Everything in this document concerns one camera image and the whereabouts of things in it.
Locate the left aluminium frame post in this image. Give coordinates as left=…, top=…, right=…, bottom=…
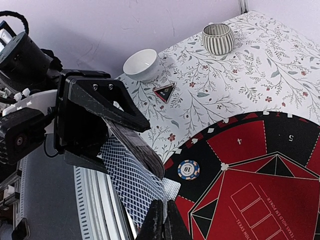
left=238, top=0, right=249, bottom=15

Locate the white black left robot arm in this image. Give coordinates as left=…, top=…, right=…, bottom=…
left=0, top=10, right=157, bottom=172

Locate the white bowl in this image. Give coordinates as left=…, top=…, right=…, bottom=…
left=122, top=48, right=160, bottom=82

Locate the white blue poker chip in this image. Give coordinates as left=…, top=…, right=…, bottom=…
left=177, top=159, right=200, bottom=181

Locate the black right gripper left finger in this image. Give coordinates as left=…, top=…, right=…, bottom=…
left=136, top=200, right=164, bottom=240

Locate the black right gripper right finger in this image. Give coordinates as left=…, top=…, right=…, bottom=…
left=163, top=200, right=192, bottom=240

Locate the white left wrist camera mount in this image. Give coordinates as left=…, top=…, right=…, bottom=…
left=2, top=88, right=58, bottom=133

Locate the front aluminium rail frame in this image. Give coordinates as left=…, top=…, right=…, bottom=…
left=0, top=148, right=138, bottom=240

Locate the striped grey ceramic cup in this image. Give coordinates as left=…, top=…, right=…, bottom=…
left=202, top=23, right=235, bottom=56

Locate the blue playing card deck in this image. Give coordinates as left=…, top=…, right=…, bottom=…
left=100, top=131, right=181, bottom=226

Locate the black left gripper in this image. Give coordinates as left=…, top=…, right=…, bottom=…
left=54, top=69, right=151, bottom=174

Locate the black triangular card holder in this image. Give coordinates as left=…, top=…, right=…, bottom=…
left=153, top=83, right=175, bottom=104

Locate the round red black poker mat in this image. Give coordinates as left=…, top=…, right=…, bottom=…
left=164, top=111, right=320, bottom=240

